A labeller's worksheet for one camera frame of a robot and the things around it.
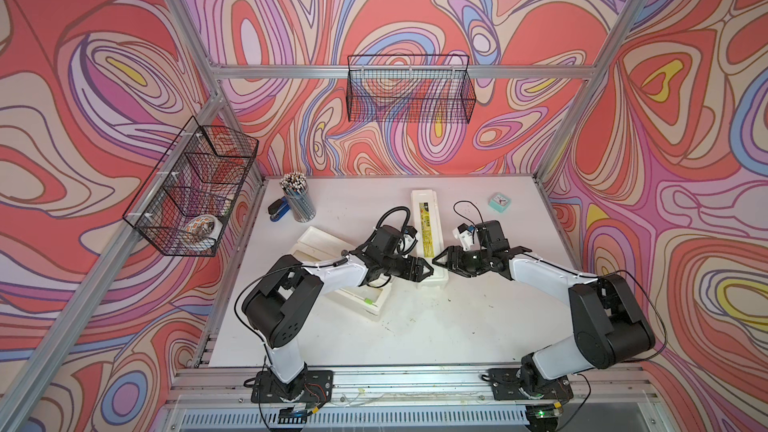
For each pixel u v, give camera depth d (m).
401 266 0.79
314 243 0.93
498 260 0.67
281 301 0.49
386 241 0.72
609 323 0.44
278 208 1.06
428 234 0.91
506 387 0.73
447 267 0.80
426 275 0.82
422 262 0.80
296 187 0.93
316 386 0.73
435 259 0.86
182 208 0.74
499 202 1.10
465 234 0.84
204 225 0.73
